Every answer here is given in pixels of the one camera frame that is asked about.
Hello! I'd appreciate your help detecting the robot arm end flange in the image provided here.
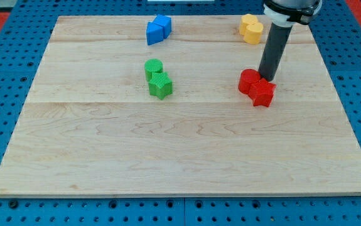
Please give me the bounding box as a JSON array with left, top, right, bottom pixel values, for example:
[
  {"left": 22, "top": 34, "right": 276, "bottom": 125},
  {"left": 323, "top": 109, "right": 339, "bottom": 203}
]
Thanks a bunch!
[{"left": 263, "top": 0, "right": 323, "bottom": 28}]

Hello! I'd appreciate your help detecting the blue cube block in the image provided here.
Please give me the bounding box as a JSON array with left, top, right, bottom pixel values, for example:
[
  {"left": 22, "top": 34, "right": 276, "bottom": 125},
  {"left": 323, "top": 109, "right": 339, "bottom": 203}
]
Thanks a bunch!
[{"left": 153, "top": 14, "right": 172, "bottom": 39}]

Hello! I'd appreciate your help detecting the yellow hexagon block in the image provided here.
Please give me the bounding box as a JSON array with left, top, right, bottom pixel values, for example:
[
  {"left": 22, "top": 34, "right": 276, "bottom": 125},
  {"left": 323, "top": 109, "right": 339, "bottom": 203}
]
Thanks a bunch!
[{"left": 239, "top": 14, "right": 259, "bottom": 35}]

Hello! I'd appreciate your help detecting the green star block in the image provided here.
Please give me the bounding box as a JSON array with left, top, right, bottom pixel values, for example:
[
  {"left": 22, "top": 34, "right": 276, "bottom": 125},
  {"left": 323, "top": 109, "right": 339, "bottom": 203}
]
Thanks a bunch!
[{"left": 148, "top": 72, "right": 173, "bottom": 100}]

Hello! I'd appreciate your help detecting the green cylinder block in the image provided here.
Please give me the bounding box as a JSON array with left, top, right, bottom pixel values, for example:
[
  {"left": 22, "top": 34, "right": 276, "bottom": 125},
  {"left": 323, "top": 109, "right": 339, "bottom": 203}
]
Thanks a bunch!
[{"left": 144, "top": 58, "right": 163, "bottom": 81}]

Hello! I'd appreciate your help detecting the red cylinder block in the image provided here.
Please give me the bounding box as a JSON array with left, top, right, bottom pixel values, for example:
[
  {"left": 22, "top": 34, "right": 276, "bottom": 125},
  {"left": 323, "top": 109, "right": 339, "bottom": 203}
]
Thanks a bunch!
[{"left": 238, "top": 69, "right": 261, "bottom": 94}]

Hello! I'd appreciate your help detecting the blue triangular block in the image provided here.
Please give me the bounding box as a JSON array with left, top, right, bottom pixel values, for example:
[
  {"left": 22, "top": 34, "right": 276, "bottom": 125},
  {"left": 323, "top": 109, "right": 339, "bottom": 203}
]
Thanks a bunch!
[{"left": 146, "top": 22, "right": 164, "bottom": 45}]

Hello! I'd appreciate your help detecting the red star block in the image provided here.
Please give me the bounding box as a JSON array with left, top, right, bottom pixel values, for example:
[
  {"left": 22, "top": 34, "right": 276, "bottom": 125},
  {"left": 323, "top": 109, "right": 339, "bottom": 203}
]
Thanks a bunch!
[{"left": 248, "top": 78, "right": 276, "bottom": 107}]

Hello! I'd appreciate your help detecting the light wooden board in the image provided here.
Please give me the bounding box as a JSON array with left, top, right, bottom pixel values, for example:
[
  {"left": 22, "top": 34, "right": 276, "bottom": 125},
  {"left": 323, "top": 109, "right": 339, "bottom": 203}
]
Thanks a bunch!
[{"left": 0, "top": 16, "right": 361, "bottom": 198}]

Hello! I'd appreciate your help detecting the yellow heart block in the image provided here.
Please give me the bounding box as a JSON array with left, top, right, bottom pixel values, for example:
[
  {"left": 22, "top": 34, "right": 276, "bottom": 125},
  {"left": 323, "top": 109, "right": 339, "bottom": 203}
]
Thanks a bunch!
[{"left": 244, "top": 22, "right": 264, "bottom": 45}]

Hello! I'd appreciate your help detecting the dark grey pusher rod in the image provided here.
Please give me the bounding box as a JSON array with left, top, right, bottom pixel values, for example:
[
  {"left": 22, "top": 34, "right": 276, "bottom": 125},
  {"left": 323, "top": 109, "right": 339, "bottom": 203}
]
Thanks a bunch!
[{"left": 258, "top": 23, "right": 292, "bottom": 82}]

